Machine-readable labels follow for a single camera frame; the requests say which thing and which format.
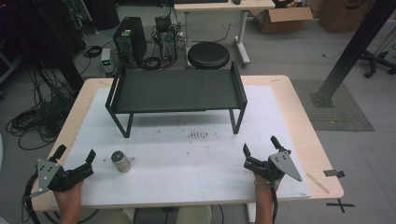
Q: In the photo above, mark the person's left hand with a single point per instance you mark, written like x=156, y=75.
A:
x=69, y=193

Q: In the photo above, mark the black computer mouse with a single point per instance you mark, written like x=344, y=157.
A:
x=236, y=1

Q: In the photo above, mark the white power supply unit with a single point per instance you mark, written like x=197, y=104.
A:
x=106, y=60

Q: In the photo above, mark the open small computer case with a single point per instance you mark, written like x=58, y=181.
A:
x=166, y=40

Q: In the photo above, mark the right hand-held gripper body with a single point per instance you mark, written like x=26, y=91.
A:
x=277, y=166

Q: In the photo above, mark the black round stool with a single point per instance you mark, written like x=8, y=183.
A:
x=208, y=55

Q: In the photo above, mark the grey floor mat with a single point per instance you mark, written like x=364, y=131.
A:
x=336, y=109

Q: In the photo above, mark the silver metal can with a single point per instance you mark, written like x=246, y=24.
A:
x=120, y=161

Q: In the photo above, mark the white-legged wooden desk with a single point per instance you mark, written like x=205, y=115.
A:
x=218, y=6

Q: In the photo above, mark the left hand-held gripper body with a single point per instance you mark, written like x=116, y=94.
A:
x=62, y=179

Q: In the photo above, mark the black keyboard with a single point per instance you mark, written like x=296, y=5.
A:
x=205, y=1

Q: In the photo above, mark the black office chair base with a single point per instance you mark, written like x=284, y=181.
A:
x=375, y=62

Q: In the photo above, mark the black computer tower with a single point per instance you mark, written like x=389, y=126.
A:
x=130, y=39

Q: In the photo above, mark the black tape strip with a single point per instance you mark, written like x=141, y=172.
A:
x=333, y=173

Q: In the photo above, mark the open cardboard box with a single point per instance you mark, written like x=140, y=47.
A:
x=280, y=20

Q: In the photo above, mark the large closed cardboard box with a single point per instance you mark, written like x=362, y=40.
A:
x=342, y=15

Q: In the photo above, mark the thin wooden stick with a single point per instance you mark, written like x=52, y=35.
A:
x=317, y=183

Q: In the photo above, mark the black tape cross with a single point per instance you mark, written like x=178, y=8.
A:
x=340, y=205

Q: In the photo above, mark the dark curtain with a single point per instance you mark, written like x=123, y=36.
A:
x=34, y=31

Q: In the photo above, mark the white table mat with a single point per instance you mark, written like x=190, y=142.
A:
x=186, y=174

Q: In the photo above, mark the black metal shelf rack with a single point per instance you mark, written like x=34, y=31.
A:
x=177, y=91

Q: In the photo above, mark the black metal frame post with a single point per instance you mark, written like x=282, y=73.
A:
x=355, y=46

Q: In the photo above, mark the person's right hand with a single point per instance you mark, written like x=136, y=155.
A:
x=264, y=186

